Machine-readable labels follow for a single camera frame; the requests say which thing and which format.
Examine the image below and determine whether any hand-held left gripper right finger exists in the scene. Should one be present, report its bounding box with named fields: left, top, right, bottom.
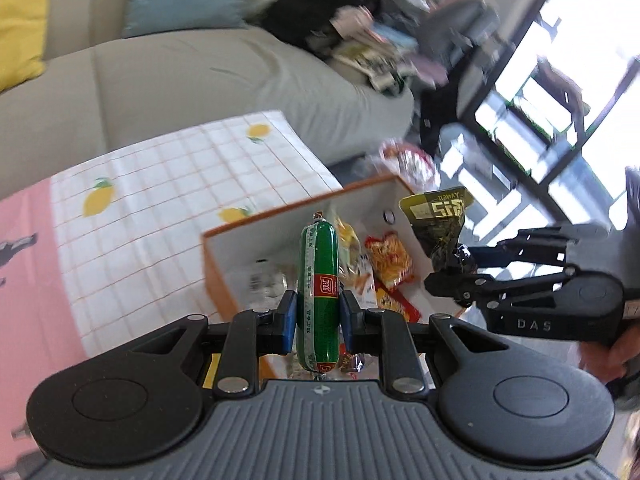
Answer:
left=340, top=290, right=526, bottom=395

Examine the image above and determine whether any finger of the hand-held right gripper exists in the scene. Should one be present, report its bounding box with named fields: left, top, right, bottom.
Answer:
left=424, top=267, right=576, bottom=311
left=462, top=224, right=611, bottom=273

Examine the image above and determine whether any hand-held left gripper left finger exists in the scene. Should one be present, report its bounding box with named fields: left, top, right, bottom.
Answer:
left=112, top=290, right=298, bottom=395

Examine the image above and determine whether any red cartoon snack packet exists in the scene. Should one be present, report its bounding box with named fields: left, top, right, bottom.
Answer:
left=372, top=280, right=422, bottom=323

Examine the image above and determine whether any green sausage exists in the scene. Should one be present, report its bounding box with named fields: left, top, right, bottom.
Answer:
left=296, top=212, right=342, bottom=375

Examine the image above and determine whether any orange stick snack packet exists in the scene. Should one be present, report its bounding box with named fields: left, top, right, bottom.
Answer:
left=364, top=231, right=417, bottom=291

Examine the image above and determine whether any dark glossy snack packet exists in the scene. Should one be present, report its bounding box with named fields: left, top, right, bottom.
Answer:
left=398, top=186, right=476, bottom=281

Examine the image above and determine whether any orange cardboard box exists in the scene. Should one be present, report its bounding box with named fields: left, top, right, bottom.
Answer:
left=200, top=174, right=468, bottom=381

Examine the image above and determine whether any clear plastic bag of snacks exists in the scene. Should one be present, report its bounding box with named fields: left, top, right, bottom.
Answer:
left=360, top=139, right=441, bottom=196

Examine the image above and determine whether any person's right hand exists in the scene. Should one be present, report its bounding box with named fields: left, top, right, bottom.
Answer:
left=580, top=317, right=640, bottom=396

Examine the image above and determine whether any pink and white printed tablecloth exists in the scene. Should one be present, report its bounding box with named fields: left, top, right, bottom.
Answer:
left=0, top=110, right=346, bottom=480

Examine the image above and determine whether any grey chair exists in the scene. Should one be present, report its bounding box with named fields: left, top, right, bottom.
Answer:
left=415, top=0, right=501, bottom=61

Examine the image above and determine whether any pile of magazines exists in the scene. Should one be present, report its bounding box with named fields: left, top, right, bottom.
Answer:
left=327, top=25, right=421, bottom=96

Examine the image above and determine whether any beige sofa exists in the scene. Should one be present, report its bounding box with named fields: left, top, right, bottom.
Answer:
left=0, top=0, right=416, bottom=201

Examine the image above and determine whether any pale pink cloth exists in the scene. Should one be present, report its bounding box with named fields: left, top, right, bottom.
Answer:
left=330, top=5, right=373, bottom=36

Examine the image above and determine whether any black bag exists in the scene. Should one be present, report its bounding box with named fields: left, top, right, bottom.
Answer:
left=260, top=0, right=383, bottom=48

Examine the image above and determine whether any yellow cushion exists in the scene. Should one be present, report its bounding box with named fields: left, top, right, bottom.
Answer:
left=0, top=0, right=53, bottom=92

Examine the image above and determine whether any black window frame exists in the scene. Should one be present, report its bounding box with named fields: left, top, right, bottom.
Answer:
left=470, top=0, right=640, bottom=221

